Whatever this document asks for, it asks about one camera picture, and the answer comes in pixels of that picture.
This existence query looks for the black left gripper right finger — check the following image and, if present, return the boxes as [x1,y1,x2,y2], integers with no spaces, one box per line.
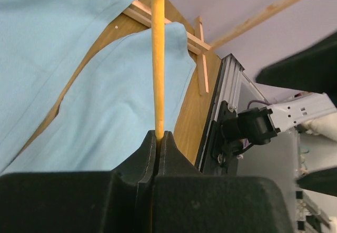
[152,131,294,232]

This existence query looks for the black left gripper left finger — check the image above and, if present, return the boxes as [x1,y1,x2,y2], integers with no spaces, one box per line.
[1,131,156,232]

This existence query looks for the light blue trousers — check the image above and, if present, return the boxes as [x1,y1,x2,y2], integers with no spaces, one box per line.
[0,0,197,176]

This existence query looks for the yellow plastic hanger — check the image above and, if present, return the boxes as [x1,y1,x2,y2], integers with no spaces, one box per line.
[151,0,165,142]

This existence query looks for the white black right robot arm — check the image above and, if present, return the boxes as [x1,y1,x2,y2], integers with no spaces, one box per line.
[218,33,336,167]

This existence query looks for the aluminium front frame rail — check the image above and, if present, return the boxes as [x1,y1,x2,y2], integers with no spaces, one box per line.
[195,54,267,176]

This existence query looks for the wooden clothes rack frame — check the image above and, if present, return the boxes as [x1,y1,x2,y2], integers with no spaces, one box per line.
[122,0,335,96]

